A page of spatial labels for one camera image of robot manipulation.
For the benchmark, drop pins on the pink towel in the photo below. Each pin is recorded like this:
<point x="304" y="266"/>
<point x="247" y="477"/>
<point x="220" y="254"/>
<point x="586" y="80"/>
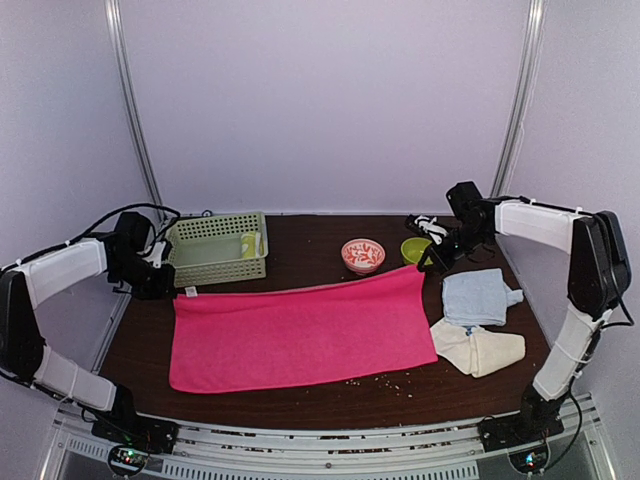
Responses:
<point x="225" y="343"/>

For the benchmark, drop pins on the left aluminium frame post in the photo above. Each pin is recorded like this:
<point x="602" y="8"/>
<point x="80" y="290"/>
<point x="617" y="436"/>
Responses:
<point x="116" y="32"/>

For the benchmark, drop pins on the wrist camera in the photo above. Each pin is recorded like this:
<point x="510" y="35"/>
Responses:
<point x="427" y="227"/>
<point x="158" y="253"/>

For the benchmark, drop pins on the lime green bowl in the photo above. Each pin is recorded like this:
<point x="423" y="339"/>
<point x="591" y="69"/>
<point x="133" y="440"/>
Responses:
<point x="413" y="248"/>

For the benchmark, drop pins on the green lemon pattern towel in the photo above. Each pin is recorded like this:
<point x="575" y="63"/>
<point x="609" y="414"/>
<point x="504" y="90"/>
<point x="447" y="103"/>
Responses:
<point x="251" y="245"/>

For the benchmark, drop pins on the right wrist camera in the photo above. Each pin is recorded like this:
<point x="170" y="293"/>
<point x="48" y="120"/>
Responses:
<point x="427" y="227"/>

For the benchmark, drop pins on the green perforated plastic basket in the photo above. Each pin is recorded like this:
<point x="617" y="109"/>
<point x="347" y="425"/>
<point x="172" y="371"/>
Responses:
<point x="206" y="250"/>

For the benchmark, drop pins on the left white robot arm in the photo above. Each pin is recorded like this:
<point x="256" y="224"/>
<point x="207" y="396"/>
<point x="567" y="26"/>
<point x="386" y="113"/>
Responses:
<point x="26" y="358"/>

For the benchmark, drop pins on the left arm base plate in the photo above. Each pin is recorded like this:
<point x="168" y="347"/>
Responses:
<point x="134" y="446"/>

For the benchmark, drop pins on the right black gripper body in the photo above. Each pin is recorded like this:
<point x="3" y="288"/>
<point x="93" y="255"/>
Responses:
<point x="469" y="239"/>

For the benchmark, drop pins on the right aluminium frame post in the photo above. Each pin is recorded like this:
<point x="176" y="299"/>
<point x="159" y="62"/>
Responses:
<point x="523" y="95"/>

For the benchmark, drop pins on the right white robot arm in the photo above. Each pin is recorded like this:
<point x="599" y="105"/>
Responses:
<point x="599" y="274"/>

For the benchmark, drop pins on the aluminium frame post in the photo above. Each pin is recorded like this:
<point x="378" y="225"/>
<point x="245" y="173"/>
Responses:
<point x="523" y="95"/>
<point x="116" y="32"/>

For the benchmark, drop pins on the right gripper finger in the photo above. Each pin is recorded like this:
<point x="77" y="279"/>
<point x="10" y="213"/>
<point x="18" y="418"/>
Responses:
<point x="442" y="261"/>
<point x="425" y="262"/>

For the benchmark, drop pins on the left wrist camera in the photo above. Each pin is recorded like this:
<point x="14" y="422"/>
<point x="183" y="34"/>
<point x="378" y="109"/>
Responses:
<point x="158" y="253"/>

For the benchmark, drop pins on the cream white towel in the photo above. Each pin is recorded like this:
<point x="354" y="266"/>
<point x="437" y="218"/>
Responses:
<point x="476" y="351"/>

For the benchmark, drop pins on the red white patterned bowl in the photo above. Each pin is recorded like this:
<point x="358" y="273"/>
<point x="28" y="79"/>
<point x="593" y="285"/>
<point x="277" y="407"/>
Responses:
<point x="362" y="256"/>

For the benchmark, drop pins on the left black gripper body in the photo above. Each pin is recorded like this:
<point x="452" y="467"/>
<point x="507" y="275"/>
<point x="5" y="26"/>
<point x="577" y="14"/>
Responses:
<point x="142" y="281"/>

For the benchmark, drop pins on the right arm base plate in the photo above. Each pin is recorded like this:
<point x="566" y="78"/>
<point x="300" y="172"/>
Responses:
<point x="520" y="432"/>

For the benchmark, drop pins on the light blue towel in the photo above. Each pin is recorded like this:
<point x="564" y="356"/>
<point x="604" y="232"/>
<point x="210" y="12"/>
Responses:
<point x="478" y="298"/>

